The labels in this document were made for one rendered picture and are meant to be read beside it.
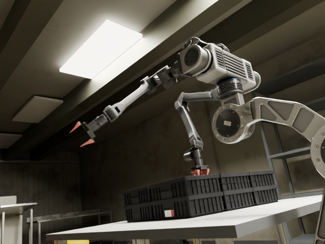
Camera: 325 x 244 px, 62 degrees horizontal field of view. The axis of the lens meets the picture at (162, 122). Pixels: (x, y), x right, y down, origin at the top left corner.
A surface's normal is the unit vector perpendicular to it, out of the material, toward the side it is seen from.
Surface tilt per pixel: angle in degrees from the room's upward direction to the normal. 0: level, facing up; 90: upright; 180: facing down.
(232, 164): 90
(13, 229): 90
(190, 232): 90
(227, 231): 90
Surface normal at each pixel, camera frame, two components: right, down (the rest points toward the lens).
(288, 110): -0.73, -0.11
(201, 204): 0.57, -0.31
